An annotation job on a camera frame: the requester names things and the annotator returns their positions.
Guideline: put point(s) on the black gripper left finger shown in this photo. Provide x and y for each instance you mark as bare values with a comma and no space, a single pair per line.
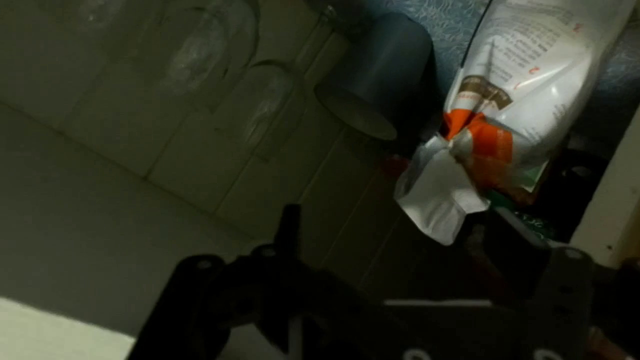
221,292

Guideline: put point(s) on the teal plastic cup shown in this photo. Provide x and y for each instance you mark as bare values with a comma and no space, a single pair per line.
382,73

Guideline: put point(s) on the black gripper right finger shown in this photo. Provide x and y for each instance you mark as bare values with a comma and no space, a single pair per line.
532,301

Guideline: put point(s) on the clear wine glass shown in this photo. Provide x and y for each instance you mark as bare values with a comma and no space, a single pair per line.
266,111
207,47

